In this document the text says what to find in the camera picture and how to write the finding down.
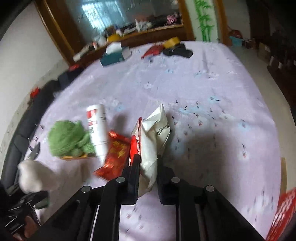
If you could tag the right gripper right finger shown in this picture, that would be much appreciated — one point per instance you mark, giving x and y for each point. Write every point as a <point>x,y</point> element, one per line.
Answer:
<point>202,213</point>

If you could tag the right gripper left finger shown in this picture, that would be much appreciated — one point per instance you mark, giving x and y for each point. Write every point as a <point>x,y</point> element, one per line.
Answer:
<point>93,213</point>

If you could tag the white knit cloth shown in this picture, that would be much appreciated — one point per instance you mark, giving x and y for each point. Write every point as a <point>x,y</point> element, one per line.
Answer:
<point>35,177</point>

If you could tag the orange medicine box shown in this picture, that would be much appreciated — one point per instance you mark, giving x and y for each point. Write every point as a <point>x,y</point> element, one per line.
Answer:
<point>82,157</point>

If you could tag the dark red snack packet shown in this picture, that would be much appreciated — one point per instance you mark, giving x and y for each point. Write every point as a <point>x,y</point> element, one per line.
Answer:
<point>117,156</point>

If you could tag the green fuzzy towel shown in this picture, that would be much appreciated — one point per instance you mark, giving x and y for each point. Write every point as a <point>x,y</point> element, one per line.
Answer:
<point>69,138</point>

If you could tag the red white torn box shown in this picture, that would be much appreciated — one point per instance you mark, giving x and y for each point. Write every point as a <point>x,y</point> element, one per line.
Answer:
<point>283,216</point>

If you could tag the white red tube bottle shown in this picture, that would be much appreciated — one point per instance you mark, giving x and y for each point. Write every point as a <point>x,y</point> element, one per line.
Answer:
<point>97,126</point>

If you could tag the white red paper wrapper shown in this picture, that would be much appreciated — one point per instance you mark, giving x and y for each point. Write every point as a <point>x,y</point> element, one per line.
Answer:
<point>149,138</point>

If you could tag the person's left hand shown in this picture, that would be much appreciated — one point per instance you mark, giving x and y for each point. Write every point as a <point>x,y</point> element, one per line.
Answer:
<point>29,225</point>

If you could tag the lilac floral tablecloth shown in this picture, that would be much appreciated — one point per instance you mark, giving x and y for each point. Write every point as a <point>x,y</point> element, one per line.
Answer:
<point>222,133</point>

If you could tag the black sofa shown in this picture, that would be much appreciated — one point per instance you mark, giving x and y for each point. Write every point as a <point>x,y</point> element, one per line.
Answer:
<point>25,130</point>

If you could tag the dark blue bag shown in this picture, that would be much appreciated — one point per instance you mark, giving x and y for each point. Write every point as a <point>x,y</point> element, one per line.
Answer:
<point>66,78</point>

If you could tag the teal tissue box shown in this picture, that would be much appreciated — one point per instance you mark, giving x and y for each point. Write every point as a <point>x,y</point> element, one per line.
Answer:
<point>115,53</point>

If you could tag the black pouch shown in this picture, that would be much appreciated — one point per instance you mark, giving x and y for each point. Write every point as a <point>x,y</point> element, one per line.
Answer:
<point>178,50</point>

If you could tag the red flat packet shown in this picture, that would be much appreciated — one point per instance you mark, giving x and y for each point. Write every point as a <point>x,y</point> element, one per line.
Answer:
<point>153,51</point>

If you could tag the yellow tape roll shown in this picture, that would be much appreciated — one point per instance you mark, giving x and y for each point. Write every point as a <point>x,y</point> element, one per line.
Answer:
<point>170,43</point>

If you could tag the wooden counter ledge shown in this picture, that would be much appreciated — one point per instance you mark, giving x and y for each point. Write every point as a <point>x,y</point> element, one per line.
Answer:
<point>183,32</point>

